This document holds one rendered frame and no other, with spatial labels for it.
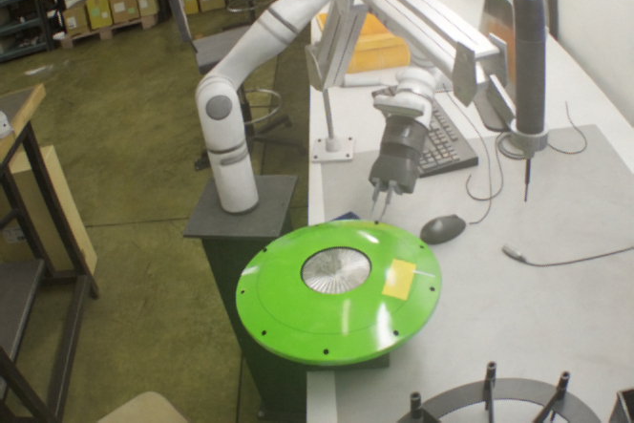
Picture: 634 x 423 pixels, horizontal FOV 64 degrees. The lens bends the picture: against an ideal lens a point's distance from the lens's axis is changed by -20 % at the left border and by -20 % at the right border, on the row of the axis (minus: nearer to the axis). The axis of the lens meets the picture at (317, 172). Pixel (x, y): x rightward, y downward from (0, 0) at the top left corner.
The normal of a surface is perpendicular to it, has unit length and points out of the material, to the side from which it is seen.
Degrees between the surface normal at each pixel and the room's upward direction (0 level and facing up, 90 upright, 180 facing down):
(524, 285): 0
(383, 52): 94
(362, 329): 23
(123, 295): 0
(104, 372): 0
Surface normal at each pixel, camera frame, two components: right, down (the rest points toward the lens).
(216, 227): -0.13, -0.83
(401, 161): -0.36, -0.42
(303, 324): -0.25, -0.63
